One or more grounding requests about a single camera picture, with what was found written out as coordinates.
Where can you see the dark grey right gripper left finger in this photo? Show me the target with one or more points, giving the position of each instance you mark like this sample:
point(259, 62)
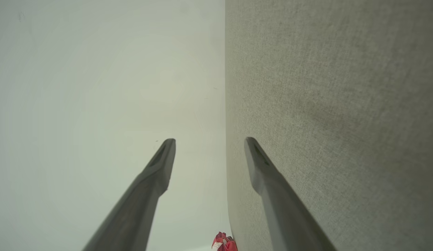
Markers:
point(139, 209)

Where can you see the stack of red jerseys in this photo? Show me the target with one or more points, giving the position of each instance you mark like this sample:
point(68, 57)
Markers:
point(223, 244)

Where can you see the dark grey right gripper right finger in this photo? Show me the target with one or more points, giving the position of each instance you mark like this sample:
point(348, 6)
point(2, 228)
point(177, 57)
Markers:
point(286, 216)

